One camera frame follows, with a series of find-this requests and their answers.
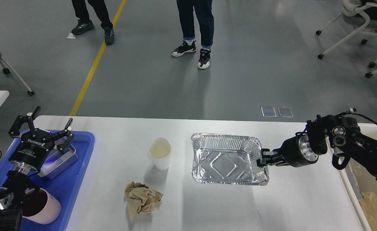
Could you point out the floor socket plate left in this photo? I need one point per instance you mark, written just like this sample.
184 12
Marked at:
268 111

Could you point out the white paper on floor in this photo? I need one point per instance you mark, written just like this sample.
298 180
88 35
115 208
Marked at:
71 36

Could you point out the clear plastic in bin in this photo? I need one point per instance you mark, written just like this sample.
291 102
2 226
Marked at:
353 181

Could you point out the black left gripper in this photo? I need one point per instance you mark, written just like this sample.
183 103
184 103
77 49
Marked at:
31 149

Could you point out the pink mug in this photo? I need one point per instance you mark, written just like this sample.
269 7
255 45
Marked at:
41 207

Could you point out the aluminium foil tray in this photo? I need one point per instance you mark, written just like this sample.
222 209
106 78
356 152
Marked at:
227 159

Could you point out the stainless steel rectangular container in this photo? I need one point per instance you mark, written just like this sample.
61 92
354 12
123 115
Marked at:
57 162

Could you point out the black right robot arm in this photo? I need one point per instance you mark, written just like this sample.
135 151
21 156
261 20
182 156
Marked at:
341 132

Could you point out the white paper cup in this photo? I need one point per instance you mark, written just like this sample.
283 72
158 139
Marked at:
160 152

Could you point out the floor socket plate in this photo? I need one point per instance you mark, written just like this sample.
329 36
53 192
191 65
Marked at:
268 111
285 111

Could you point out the white office chair right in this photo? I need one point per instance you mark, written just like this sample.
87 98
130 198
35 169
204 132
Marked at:
352 12

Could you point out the floor socket plate right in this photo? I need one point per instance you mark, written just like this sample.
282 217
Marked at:
285 111

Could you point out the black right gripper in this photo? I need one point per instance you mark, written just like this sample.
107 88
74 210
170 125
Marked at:
296 151

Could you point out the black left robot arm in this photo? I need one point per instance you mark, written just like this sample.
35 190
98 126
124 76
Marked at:
13 191

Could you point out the blue plastic tray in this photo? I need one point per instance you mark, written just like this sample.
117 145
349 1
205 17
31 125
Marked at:
64 187

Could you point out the crumpled brown paper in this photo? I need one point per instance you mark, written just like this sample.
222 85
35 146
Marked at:
141 199

